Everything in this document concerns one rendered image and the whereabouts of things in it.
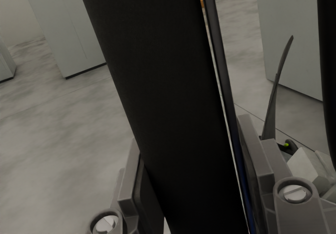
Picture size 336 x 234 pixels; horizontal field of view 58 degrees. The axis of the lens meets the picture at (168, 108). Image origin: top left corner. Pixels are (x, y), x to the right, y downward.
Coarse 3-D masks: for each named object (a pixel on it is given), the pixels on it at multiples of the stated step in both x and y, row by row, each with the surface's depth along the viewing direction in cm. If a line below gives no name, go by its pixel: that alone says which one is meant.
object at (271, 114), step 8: (288, 40) 40; (288, 48) 38; (280, 64) 39; (280, 72) 38; (272, 88) 42; (272, 96) 38; (272, 104) 39; (272, 112) 43; (272, 120) 45; (264, 128) 38; (272, 128) 47; (264, 136) 38; (272, 136) 47
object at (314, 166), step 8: (296, 152) 61; (304, 152) 59; (312, 152) 60; (320, 152) 61; (288, 160) 62; (296, 160) 60; (304, 160) 58; (312, 160) 57; (320, 160) 59; (328, 160) 59; (296, 168) 59; (304, 168) 57; (312, 168) 55; (320, 168) 55; (328, 168) 56; (296, 176) 58; (304, 176) 56; (312, 176) 54; (320, 176) 53; (328, 176) 53; (320, 184) 54; (328, 184) 54; (320, 192) 55; (328, 192) 54; (328, 200) 54
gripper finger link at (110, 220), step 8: (112, 208) 10; (96, 216) 10; (104, 216) 10; (112, 216) 10; (120, 216) 10; (88, 224) 10; (96, 224) 10; (104, 224) 10; (112, 224) 10; (120, 224) 9; (88, 232) 9; (96, 232) 10; (104, 232) 9; (112, 232) 9; (120, 232) 9
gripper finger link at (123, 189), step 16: (128, 160) 12; (128, 176) 11; (144, 176) 11; (128, 192) 10; (144, 192) 11; (128, 208) 10; (144, 208) 10; (160, 208) 13; (128, 224) 10; (144, 224) 11; (160, 224) 12
